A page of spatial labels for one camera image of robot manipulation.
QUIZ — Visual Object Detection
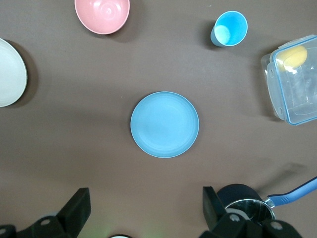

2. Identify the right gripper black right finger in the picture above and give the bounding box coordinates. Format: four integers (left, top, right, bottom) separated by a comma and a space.
199, 185, 302, 238

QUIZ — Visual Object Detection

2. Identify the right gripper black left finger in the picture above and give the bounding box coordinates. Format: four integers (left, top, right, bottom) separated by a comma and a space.
0, 187, 92, 238

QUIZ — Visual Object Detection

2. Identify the blue plate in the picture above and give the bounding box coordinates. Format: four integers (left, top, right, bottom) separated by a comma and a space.
130, 91, 200, 159

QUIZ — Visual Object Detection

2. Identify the black pot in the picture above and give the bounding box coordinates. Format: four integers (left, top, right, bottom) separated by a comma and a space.
216, 176, 317, 228

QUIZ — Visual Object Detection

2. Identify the brown table mat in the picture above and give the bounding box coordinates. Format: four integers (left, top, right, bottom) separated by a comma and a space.
0, 0, 317, 238

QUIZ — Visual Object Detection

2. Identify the clear plastic food container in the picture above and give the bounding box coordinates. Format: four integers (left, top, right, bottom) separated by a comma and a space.
261, 34, 317, 126

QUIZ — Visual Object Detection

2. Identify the beige plate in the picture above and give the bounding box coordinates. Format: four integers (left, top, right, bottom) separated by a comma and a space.
0, 38, 28, 108

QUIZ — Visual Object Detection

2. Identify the yellow lemon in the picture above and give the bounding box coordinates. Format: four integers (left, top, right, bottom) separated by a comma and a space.
276, 45, 308, 73

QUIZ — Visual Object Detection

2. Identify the blue cup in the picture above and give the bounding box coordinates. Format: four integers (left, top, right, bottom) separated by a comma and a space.
210, 10, 249, 47

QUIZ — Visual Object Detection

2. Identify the pink bowl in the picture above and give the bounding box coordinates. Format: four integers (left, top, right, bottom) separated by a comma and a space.
74, 0, 130, 35

